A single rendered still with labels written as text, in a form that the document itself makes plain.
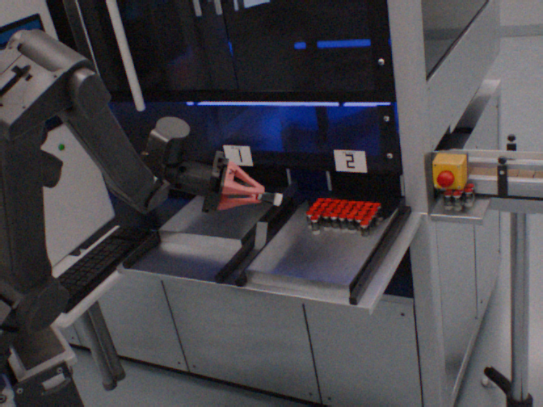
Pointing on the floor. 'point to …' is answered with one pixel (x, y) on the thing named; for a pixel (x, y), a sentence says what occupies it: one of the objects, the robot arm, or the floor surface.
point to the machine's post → (418, 191)
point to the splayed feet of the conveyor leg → (494, 378)
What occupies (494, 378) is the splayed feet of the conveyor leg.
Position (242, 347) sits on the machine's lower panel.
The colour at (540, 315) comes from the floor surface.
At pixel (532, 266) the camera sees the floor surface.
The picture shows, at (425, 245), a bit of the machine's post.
